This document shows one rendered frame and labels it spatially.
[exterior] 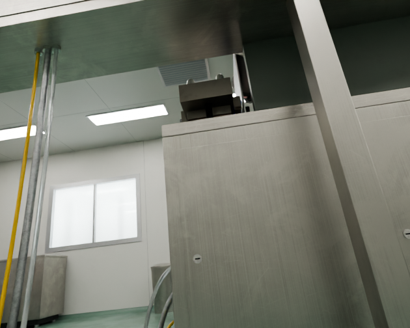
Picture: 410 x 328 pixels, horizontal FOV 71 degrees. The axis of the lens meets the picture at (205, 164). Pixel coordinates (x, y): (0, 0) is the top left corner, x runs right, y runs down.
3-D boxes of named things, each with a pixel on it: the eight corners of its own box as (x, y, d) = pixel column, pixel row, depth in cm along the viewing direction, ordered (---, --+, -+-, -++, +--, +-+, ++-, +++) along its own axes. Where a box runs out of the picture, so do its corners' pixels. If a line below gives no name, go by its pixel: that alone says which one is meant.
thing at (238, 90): (243, 129, 119) (236, 92, 126) (243, 99, 97) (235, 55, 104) (241, 129, 119) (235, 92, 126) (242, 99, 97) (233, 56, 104)
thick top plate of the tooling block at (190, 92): (235, 146, 122) (233, 133, 124) (232, 93, 84) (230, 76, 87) (198, 151, 123) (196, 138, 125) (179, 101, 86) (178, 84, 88)
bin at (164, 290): (181, 308, 412) (178, 261, 434) (176, 312, 374) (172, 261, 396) (157, 310, 415) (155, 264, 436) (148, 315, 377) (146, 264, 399)
